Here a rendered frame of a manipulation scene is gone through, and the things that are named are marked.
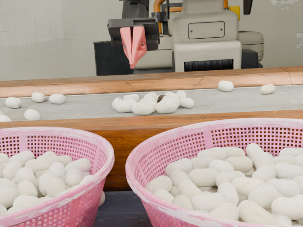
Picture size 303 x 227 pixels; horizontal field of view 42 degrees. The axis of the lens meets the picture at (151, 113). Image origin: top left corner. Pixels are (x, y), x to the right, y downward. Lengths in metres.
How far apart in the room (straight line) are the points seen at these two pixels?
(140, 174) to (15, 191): 0.12
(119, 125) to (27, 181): 0.15
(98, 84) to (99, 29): 1.90
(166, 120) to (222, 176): 0.15
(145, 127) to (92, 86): 0.40
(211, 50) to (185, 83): 0.47
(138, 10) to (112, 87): 0.18
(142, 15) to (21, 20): 2.10
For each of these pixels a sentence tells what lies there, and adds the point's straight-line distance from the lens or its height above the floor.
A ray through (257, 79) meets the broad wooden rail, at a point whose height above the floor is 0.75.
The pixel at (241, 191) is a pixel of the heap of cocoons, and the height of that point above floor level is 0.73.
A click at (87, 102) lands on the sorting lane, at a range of 0.81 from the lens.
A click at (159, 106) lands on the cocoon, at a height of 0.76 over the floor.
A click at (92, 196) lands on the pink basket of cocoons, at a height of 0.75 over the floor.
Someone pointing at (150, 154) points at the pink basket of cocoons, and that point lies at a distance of 0.43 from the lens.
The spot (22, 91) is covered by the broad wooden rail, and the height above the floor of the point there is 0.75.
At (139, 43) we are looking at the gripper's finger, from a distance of 0.79.
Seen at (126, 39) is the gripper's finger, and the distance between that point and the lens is 0.79.
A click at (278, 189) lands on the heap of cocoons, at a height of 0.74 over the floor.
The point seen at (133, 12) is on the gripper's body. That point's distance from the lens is 0.84.
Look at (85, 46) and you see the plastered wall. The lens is 2.80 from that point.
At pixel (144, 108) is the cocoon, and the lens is 0.65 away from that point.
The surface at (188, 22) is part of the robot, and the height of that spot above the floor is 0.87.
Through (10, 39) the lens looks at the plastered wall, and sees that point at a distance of 2.92.
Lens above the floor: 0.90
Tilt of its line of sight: 14 degrees down
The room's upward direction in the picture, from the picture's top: 4 degrees counter-clockwise
